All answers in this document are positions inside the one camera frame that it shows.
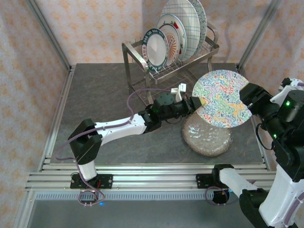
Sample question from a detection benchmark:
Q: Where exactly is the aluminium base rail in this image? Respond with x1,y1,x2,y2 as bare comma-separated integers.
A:
25,163,285,190

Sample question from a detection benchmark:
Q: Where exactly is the aluminium frame post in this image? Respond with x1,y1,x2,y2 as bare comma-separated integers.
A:
237,0,283,71
25,0,73,72

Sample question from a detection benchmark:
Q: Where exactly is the textured glass plate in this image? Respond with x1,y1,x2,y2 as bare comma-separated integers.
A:
181,113,234,157

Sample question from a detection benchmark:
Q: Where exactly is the green rim lettered plate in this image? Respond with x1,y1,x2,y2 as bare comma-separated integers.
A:
142,28,170,73

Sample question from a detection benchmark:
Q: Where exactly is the blue speckled plate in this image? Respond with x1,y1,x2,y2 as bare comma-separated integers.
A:
190,0,208,54

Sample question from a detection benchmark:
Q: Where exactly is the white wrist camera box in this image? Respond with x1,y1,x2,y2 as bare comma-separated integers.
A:
270,77,304,104
170,82,188,102

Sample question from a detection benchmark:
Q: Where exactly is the colourful squiggle pattern plate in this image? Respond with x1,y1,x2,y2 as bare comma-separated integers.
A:
192,69,253,129

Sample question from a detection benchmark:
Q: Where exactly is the blue grid pattern plate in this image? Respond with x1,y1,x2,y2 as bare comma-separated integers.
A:
162,0,201,60

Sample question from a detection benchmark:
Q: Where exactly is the thin black gripper wire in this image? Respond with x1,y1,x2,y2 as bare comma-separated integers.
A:
255,123,274,151
163,116,182,124

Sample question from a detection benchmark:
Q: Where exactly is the thin black left gripper wire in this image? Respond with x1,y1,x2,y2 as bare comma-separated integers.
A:
163,116,182,124

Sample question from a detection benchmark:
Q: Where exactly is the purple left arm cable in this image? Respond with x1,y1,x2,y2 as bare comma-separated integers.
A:
54,87,178,207

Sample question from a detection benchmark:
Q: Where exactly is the stainless steel dish rack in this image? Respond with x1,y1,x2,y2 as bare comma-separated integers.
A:
121,21,220,122

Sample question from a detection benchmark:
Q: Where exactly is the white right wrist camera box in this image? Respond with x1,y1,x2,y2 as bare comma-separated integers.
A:
270,77,304,104

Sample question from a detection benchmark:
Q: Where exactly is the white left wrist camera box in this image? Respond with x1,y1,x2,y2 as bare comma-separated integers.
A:
170,82,188,102

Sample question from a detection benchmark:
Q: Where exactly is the thin black right gripper wire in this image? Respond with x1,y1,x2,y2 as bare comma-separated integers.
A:
255,123,274,151

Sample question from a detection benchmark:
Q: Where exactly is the strawberry print blue rim plate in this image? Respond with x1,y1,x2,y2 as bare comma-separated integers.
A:
156,13,188,63

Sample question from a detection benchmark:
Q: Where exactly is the slotted grey cable duct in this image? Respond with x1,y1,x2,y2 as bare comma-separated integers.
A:
34,191,240,200

